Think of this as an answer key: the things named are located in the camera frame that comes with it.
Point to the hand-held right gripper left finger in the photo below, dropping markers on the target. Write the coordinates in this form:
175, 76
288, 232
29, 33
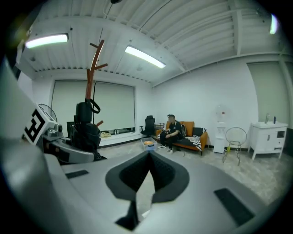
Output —
98, 194

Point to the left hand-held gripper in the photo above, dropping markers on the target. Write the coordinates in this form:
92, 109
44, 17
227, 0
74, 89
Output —
34, 125

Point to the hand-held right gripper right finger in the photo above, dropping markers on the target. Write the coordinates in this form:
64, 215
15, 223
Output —
201, 194

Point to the brown wooden coat rack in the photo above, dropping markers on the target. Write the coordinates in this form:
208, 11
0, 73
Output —
89, 89

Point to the tall black cabinet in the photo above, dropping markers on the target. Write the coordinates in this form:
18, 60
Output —
69, 129

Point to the pale yellow cloth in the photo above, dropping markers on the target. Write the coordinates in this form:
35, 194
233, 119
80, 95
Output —
105, 134

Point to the black white striped blanket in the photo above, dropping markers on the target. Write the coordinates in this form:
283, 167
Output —
198, 141

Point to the white window roller blind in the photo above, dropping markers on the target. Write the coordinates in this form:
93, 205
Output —
68, 100
116, 102

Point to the white water dispenser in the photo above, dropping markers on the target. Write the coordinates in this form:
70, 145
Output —
219, 141

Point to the black sofa cushion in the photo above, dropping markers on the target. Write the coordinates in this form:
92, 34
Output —
198, 131

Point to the clear plastic storage box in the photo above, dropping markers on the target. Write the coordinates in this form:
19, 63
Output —
148, 146

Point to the orange sofa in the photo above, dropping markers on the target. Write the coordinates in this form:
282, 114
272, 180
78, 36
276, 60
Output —
189, 124

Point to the black office chair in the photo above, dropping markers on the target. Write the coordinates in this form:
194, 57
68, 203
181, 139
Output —
149, 124

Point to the white vanity cabinet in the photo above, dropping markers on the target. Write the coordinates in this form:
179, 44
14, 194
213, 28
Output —
263, 137

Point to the long ceiling light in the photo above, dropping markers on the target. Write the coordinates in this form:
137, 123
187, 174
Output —
273, 24
144, 56
45, 40

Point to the gray roller blind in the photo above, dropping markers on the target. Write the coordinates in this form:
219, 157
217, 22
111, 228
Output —
267, 91

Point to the gripper-mounted fisheye camera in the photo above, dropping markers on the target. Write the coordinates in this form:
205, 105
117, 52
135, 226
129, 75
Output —
60, 128

